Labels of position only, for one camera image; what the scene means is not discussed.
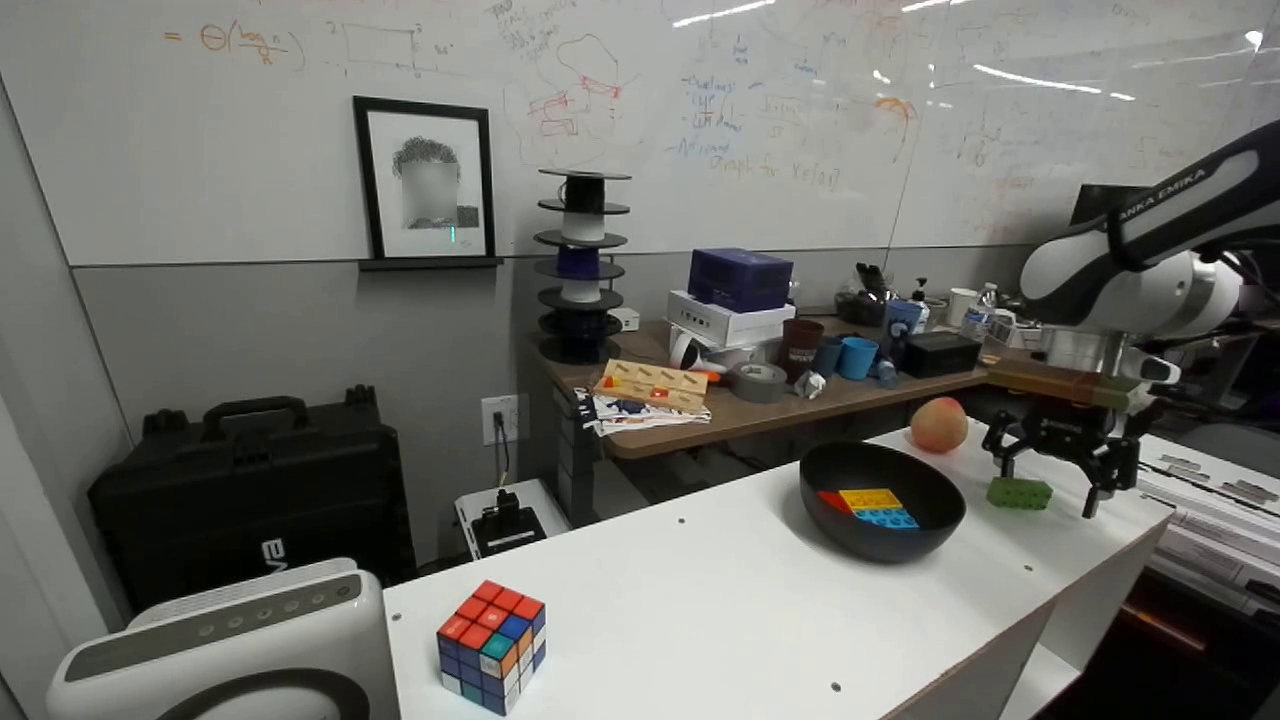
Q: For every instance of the white air purifier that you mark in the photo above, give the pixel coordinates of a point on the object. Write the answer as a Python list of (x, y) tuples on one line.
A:
[(291, 644)]

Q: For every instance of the magazine papers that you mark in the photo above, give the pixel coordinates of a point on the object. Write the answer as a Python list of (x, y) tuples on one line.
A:
[(626, 415)]

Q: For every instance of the grey duct tape roll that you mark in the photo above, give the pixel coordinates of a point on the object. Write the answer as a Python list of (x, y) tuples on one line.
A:
[(758, 383)]

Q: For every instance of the wooden desk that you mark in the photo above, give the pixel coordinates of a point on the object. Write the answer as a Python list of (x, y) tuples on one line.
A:
[(841, 397)]

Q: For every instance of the black bowl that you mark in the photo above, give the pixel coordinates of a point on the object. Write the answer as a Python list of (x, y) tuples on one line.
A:
[(923, 488)]

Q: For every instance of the framed portrait picture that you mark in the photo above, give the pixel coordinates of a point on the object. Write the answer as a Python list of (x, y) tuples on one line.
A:
[(425, 180)]

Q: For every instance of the wooden puzzle board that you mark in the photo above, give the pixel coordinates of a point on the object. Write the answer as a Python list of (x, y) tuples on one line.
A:
[(655, 384)]

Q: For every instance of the black hard case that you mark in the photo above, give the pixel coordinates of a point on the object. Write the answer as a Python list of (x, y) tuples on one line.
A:
[(248, 488)]

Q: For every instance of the blue cup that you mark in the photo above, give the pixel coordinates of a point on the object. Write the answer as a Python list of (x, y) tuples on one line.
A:
[(859, 356)]

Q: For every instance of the dark maroon cup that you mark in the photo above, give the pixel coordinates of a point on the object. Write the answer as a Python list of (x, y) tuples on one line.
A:
[(803, 335)]

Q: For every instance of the white box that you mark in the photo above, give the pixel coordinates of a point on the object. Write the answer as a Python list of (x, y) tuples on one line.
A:
[(720, 326)]

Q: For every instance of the peach toy fruit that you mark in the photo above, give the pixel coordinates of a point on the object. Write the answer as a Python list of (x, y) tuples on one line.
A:
[(939, 426)]

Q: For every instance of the yellow lego block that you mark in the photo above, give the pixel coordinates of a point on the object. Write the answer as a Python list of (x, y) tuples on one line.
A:
[(869, 496)]

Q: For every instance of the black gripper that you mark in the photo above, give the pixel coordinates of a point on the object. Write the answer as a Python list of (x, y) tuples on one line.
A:
[(1087, 401)]

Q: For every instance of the green lego block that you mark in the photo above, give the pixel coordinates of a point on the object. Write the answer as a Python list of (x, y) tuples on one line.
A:
[(1017, 495)]

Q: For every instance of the stack of filament spools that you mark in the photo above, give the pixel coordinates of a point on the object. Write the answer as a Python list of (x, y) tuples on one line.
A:
[(580, 305)]

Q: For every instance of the rubiks cube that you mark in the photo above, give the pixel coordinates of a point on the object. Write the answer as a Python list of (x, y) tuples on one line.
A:
[(495, 644)]

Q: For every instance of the wall power outlet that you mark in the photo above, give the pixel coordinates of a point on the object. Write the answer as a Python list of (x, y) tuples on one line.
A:
[(498, 417)]

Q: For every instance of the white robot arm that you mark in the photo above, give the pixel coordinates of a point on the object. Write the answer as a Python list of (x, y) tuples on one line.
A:
[(1151, 268)]

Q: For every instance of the purple box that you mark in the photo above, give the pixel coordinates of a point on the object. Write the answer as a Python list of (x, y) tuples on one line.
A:
[(739, 279)]

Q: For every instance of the red lego block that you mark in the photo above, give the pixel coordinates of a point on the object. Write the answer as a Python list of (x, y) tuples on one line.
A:
[(834, 501)]

